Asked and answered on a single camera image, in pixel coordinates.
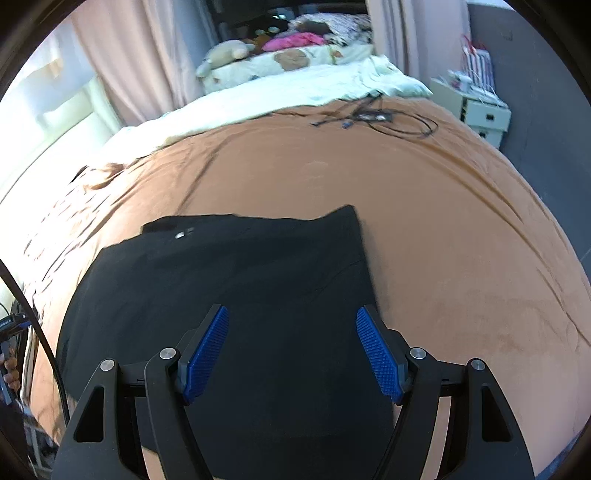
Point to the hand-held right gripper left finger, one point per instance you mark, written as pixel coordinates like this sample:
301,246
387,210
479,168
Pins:
205,355

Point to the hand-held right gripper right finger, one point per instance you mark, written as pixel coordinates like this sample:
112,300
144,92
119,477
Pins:
381,355

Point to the black jacket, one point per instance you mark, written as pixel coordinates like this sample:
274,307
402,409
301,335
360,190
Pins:
277,286

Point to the white nightstand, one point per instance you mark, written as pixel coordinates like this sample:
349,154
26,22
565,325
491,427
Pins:
480,110

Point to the striped paper bag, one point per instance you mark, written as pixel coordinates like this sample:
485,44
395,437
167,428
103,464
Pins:
478,62

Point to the pink cloth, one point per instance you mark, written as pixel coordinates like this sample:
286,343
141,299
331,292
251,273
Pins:
291,41

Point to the bear print bedding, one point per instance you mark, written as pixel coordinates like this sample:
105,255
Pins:
286,64

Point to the patterned cloth pile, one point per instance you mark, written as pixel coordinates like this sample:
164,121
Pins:
337,25

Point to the cream padded headboard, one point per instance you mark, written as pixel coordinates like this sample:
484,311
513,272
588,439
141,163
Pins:
51,138

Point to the white quilt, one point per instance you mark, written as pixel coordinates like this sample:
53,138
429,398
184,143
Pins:
258,99

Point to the white plush toy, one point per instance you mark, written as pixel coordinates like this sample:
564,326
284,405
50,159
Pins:
226,55

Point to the bed with brown sheet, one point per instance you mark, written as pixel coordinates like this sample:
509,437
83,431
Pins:
438,221

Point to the person's left hand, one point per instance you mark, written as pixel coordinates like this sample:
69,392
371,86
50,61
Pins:
11,376

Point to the pink curtain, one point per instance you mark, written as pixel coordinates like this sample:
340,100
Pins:
147,55
392,32

